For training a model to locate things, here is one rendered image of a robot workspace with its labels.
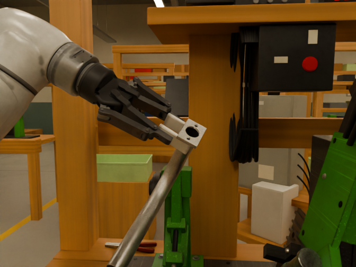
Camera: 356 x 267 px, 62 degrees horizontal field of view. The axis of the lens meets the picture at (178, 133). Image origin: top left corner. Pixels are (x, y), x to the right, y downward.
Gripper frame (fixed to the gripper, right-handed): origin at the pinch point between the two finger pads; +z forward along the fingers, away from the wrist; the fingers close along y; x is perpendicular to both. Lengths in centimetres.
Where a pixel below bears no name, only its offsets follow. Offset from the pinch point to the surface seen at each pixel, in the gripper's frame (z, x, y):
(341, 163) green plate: 25.5, -11.6, 2.3
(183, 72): -108, 386, 560
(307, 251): 27.2, -2.5, -9.6
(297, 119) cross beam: 26.1, 8.8, 38.9
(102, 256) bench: -2, 51, -9
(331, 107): 243, 315, 648
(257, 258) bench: 36, 35, 8
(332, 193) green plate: 26.9, -7.8, -0.9
